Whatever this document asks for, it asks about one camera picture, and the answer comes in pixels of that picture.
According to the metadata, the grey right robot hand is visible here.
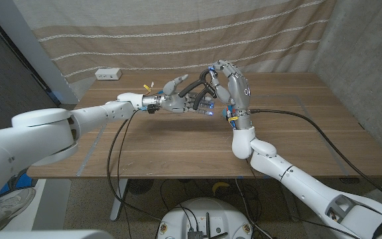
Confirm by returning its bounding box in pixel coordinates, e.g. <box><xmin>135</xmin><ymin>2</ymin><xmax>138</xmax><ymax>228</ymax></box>
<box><xmin>206</xmin><ymin>59</ymin><xmax>252</xmax><ymax>112</ymax></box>

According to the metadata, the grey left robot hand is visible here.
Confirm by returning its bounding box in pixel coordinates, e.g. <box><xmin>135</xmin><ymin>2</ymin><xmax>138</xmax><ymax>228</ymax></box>
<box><xmin>160</xmin><ymin>74</ymin><xmax>216</xmax><ymax>117</ymax></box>

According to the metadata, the black hand grip exerciser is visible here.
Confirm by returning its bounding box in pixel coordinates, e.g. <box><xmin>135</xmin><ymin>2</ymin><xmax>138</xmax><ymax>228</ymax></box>
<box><xmin>178</xmin><ymin>68</ymin><xmax>218</xmax><ymax>111</ymax></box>

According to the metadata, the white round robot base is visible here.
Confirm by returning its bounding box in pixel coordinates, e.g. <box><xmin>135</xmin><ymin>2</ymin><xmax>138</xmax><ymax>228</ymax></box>
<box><xmin>157</xmin><ymin>197</ymin><xmax>253</xmax><ymax>239</ymax></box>

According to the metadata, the white power strip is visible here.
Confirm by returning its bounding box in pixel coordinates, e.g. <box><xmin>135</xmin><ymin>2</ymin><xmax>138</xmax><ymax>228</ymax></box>
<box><xmin>94</xmin><ymin>68</ymin><xmax>123</xmax><ymax>81</ymax></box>

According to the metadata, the beige striped backdrop cloth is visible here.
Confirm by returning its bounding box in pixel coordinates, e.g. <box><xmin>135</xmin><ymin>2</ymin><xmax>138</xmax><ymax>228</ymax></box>
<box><xmin>13</xmin><ymin>0</ymin><xmax>338</xmax><ymax>98</ymax></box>

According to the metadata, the round black floor fan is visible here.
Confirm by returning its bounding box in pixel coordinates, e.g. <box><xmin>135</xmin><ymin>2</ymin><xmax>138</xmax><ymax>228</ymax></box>
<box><xmin>127</xmin><ymin>178</ymin><xmax>155</xmax><ymax>195</ymax></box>

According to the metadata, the yellow banana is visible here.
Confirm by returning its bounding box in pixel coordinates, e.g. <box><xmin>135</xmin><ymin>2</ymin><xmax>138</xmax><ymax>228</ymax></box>
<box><xmin>212</xmin><ymin>181</ymin><xmax>231</xmax><ymax>196</ymax></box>

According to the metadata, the white table leg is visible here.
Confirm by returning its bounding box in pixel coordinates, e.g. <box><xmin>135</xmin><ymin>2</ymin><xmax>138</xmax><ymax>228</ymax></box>
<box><xmin>109</xmin><ymin>178</ymin><xmax>129</xmax><ymax>222</ymax></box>

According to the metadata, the grey table leg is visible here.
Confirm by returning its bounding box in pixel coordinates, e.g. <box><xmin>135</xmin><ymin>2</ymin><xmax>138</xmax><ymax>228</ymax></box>
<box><xmin>282</xmin><ymin>189</ymin><xmax>301</xmax><ymax>222</ymax></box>

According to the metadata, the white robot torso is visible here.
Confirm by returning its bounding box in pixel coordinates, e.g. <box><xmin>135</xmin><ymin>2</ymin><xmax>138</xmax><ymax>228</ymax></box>
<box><xmin>0</xmin><ymin>230</ymin><xmax>114</xmax><ymax>239</ymax></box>

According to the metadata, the grey sneaker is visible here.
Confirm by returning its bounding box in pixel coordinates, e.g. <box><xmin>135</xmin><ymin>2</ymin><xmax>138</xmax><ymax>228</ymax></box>
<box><xmin>0</xmin><ymin>187</ymin><xmax>36</xmax><ymax>232</ymax></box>

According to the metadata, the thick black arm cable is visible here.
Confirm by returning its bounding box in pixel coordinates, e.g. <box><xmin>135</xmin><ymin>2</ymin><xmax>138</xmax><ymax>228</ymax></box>
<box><xmin>249</xmin><ymin>108</ymin><xmax>382</xmax><ymax>210</ymax></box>

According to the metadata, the thin black hanging cable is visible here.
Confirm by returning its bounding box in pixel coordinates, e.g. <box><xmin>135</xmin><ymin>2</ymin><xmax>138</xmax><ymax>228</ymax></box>
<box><xmin>105</xmin><ymin>118</ymin><xmax>162</xmax><ymax>222</ymax></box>
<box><xmin>115</xmin><ymin>112</ymin><xmax>139</xmax><ymax>239</ymax></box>

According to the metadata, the black floor cable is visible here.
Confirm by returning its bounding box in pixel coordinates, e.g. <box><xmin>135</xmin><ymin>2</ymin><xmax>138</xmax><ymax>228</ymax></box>
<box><xmin>233</xmin><ymin>178</ymin><xmax>277</xmax><ymax>239</ymax></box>

